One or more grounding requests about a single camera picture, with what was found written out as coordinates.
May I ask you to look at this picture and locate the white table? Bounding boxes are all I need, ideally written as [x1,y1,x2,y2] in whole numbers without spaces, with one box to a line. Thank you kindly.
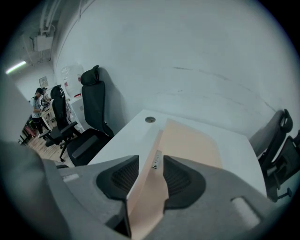
[87,109,268,198]

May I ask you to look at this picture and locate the white water dispenser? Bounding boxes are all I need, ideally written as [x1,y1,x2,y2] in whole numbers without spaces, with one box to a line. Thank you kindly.
[68,93,85,133]

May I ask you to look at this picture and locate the clear water dispenser bottle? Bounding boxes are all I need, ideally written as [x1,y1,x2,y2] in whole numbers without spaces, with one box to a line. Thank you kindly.
[61,64,84,95]

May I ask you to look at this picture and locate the light wooden desk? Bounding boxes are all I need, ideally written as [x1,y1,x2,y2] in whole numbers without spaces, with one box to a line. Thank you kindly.
[35,105,57,132]

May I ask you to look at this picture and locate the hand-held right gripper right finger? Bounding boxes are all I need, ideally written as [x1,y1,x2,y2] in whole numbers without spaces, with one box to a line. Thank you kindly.
[140,154,281,240]

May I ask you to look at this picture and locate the beige cardboard sheet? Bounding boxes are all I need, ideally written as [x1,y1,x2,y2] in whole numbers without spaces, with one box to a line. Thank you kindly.
[126,118,224,240]

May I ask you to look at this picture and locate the black office chair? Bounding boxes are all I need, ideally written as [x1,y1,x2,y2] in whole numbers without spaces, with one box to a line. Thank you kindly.
[257,130,300,203]
[38,84,82,163]
[249,109,294,160]
[67,65,115,167]

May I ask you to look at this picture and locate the white electrical box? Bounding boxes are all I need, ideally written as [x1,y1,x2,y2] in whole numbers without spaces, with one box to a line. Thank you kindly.
[34,34,53,53]

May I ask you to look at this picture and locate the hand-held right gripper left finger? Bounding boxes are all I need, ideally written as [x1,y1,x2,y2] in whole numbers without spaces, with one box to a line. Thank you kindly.
[42,154,141,240]

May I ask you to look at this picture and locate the ceiling strip light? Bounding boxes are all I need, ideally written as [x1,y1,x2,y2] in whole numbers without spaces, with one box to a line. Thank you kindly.
[5,60,27,75]

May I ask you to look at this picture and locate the white ceiling pipes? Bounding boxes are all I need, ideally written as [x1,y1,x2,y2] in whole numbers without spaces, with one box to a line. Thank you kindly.
[38,0,60,37]

